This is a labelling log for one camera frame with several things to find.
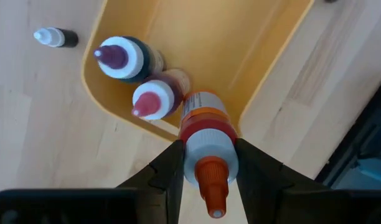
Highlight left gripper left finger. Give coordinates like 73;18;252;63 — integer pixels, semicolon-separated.
0;139;186;224

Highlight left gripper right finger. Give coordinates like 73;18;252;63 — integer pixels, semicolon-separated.
233;138;381;224

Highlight large orange food coloring bottle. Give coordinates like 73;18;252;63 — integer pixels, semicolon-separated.
177;90;240;219

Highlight large pink food coloring bottle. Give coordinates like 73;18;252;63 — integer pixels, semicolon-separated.
131;68;191;121

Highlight large purple food coloring bottle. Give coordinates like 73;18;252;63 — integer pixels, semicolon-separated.
93;35;165;85

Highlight small dark food coloring bottle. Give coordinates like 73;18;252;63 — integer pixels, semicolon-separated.
33;27;80;49

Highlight yellow plastic bin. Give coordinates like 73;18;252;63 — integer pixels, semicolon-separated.
80;0;316;143

